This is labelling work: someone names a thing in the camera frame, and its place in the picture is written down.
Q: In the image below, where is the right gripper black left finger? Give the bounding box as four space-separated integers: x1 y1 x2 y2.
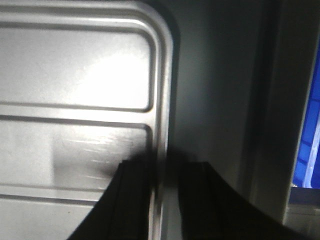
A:
69 160 151 240

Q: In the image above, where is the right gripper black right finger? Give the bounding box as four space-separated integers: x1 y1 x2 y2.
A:
178 162 307 240

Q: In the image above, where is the silver compartment tray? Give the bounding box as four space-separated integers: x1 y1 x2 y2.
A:
0 0 174 240

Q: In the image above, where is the large grey metal tray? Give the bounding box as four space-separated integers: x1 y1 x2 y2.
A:
139 0 281 240

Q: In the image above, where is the lower blue plastic crate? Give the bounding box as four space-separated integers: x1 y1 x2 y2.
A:
291 43 320 189

